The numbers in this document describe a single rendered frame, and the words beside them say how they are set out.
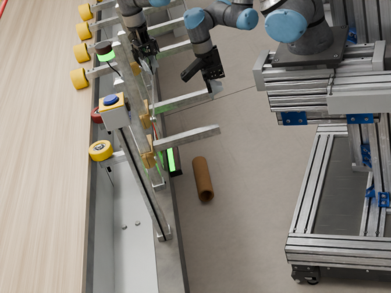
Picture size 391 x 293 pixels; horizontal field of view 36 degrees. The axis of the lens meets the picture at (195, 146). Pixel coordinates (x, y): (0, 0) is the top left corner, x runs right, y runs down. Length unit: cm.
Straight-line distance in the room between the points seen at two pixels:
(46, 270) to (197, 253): 127
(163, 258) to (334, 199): 101
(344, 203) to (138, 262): 100
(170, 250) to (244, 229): 106
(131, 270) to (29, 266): 39
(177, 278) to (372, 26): 105
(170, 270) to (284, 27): 79
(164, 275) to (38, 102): 105
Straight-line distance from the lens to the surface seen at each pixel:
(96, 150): 208
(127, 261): 204
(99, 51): 212
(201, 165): 323
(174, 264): 184
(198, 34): 214
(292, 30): 180
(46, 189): 201
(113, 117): 164
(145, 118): 222
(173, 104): 228
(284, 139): 339
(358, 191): 267
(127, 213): 222
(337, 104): 193
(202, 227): 298
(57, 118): 238
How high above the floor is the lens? 198
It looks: 34 degrees down
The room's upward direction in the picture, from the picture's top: 18 degrees counter-clockwise
